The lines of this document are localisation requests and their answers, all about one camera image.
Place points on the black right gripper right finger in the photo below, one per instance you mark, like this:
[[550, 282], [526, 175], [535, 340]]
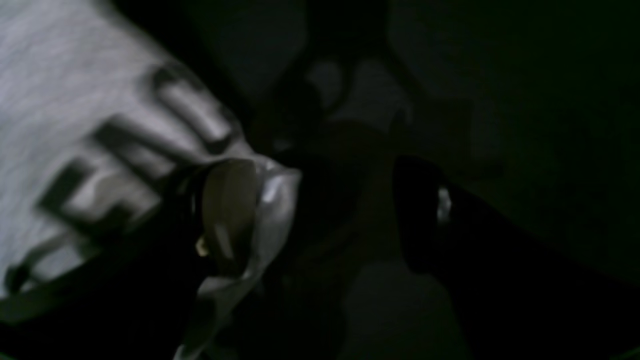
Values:
[[513, 297]]

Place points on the white Hugging Face t-shirt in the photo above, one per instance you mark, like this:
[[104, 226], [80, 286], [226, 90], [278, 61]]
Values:
[[96, 120]]

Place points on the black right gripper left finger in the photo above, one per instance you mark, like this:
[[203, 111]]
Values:
[[133, 301]]

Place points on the black table cloth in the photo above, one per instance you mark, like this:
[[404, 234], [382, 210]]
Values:
[[550, 140]]

